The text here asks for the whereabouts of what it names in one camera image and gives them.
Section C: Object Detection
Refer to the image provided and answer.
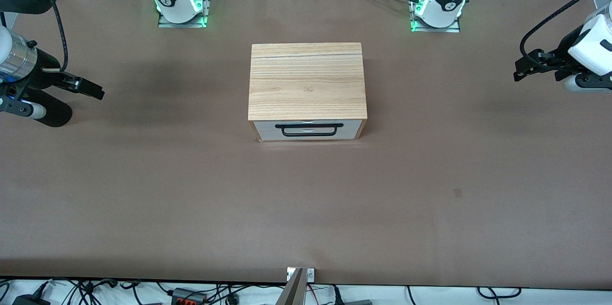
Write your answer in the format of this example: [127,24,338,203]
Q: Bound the grey camera mount pole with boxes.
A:
[274,268,307,305]

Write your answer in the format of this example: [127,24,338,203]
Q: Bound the black looped floor cable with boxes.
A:
[477,287,523,300]

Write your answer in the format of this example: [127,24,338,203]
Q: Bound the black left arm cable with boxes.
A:
[520,0,612,65]

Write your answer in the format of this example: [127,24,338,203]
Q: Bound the white drawer with handle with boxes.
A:
[253,120,362,131]

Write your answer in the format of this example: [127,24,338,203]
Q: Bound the black drawer handle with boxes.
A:
[275,123,344,138]

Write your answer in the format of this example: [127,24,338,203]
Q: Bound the black orange power adapter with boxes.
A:
[171,287,208,304]

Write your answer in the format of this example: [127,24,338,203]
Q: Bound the small metal bracket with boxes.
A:
[286,267,316,283]

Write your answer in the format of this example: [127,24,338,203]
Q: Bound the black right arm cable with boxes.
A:
[27,0,69,74]

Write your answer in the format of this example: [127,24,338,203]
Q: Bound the white drawer without handle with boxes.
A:
[254,129,361,142]

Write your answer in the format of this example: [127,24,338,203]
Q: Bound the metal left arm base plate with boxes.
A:
[410,0,461,33]

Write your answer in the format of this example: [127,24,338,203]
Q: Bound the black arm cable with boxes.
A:
[27,0,69,74]
[520,0,612,65]

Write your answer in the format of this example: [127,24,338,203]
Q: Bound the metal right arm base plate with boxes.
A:
[157,0,212,28]

